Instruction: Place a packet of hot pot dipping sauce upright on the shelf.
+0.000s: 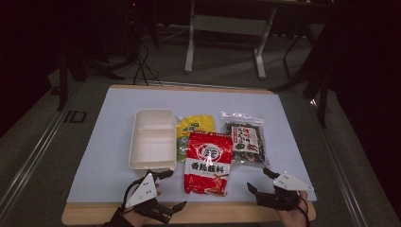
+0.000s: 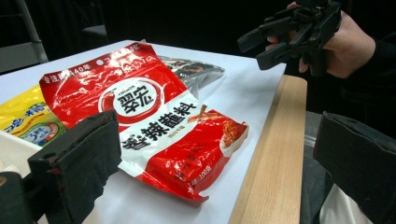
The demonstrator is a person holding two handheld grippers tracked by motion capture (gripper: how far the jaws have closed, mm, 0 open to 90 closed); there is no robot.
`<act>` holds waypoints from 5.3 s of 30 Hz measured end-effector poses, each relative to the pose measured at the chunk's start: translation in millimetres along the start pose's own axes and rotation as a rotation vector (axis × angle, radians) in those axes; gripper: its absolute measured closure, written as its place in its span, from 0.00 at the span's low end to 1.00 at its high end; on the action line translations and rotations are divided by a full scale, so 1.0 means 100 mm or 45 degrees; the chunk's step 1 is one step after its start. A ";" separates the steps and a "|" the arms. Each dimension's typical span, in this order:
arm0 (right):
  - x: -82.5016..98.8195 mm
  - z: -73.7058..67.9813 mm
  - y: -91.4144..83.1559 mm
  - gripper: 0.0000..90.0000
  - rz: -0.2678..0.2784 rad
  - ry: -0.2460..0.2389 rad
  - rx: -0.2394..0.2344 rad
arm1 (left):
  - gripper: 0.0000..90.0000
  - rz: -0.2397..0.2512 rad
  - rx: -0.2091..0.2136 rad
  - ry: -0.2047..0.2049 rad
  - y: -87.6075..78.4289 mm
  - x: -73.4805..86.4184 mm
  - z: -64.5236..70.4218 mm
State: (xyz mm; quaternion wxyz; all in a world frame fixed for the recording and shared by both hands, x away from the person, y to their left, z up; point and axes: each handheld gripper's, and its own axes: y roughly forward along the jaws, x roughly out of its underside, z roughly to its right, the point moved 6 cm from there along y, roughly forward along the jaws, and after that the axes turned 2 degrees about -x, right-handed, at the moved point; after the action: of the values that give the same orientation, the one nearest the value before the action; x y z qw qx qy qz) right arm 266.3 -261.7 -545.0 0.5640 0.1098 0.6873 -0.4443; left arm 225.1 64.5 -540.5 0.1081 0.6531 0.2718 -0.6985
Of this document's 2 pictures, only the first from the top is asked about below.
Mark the white plastic storage box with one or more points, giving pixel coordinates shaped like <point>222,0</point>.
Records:
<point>151,142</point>

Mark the pale blue table mat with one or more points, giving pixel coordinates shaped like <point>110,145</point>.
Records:
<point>110,157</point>

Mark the black metal stand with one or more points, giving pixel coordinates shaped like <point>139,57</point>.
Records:
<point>323,94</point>
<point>63,82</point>

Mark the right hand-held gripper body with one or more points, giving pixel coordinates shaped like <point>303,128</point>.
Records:
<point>288,184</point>

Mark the red seasoning packet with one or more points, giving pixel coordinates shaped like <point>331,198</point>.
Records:
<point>208,157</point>

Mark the metal floor rail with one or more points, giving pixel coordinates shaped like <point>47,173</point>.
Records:
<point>343,176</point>
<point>31,157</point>

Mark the person's left hand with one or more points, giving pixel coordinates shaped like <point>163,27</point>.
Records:
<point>137,219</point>

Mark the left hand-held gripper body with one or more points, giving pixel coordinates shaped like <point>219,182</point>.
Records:
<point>143,190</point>

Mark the person's right hand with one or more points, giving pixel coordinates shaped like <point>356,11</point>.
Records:
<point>294,217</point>

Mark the clear dried seaweed bag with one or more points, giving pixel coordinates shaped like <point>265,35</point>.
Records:
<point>246,142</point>

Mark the white metal desk frame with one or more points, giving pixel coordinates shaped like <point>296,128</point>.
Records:
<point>230,25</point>

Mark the yellow sauce pouch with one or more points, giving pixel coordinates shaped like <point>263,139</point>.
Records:
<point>197,124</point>

